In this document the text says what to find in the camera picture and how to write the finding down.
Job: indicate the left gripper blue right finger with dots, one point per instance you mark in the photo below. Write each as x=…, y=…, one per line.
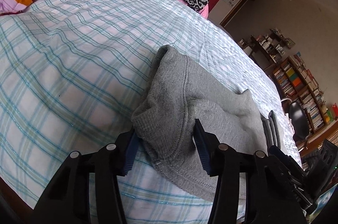
x=207, y=145

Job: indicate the black chair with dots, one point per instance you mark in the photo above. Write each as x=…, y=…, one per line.
x=299, y=120

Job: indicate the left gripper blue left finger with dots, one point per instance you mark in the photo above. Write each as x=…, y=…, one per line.
x=130, y=150

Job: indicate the dark wooden desk shelf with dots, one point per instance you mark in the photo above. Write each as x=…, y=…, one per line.
x=272, y=46

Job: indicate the wooden bookshelf with books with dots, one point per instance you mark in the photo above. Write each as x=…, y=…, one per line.
x=296, y=82

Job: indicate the blue plaid bed sheet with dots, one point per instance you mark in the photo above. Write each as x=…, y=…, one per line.
x=73, y=71

